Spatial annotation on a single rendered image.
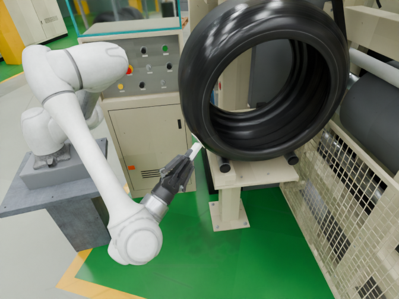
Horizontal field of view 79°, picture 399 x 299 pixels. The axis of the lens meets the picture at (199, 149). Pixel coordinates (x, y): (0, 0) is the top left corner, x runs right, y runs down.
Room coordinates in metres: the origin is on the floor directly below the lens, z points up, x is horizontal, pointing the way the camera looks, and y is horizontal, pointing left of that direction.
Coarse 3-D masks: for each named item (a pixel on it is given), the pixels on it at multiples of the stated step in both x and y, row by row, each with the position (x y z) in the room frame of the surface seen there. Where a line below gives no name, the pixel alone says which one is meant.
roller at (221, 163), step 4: (216, 156) 0.78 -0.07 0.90; (220, 160) 0.73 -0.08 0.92; (224, 160) 0.73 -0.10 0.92; (228, 160) 0.74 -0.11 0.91; (220, 164) 0.71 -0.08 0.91; (224, 164) 0.70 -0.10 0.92; (228, 164) 0.71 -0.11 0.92; (220, 168) 0.70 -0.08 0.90; (224, 168) 0.70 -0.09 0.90; (228, 168) 0.70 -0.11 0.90; (224, 172) 0.70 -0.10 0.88
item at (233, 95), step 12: (240, 60) 1.08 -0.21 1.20; (228, 72) 1.07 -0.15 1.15; (240, 72) 1.08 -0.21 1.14; (228, 84) 1.07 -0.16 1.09; (240, 84) 1.08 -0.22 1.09; (228, 96) 1.07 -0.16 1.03; (240, 96) 1.08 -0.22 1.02; (228, 108) 1.07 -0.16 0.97; (240, 108) 1.08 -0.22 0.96; (228, 192) 1.07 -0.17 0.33; (228, 204) 1.07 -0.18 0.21; (228, 216) 1.08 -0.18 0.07
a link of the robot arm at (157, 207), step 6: (144, 198) 0.51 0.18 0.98; (150, 198) 0.50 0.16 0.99; (156, 198) 0.50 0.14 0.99; (144, 204) 0.48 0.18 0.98; (150, 204) 0.48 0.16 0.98; (156, 204) 0.48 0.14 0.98; (162, 204) 0.48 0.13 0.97; (150, 210) 0.47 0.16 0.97; (156, 210) 0.47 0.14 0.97; (162, 210) 0.47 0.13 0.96; (156, 216) 0.46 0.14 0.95; (162, 216) 0.47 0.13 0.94
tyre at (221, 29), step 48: (240, 0) 0.84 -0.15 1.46; (288, 0) 0.75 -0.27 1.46; (192, 48) 0.77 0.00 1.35; (240, 48) 0.69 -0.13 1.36; (336, 48) 0.71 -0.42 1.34; (192, 96) 0.69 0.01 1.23; (288, 96) 0.98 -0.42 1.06; (336, 96) 0.71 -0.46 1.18; (240, 144) 0.84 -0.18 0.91; (288, 144) 0.70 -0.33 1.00
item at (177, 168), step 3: (183, 159) 0.63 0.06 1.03; (186, 159) 0.63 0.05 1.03; (189, 159) 0.63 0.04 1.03; (180, 162) 0.62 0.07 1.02; (183, 162) 0.62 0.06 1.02; (177, 165) 0.61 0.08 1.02; (180, 165) 0.61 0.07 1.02; (183, 165) 0.61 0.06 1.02; (174, 168) 0.61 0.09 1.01; (177, 168) 0.60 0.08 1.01; (180, 168) 0.60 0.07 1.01; (171, 171) 0.60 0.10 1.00; (174, 171) 0.59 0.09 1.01; (177, 171) 0.59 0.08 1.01; (174, 174) 0.58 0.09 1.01; (177, 174) 0.58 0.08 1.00; (174, 177) 0.57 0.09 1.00; (171, 180) 0.56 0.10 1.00; (174, 180) 0.56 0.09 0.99; (171, 183) 0.55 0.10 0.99
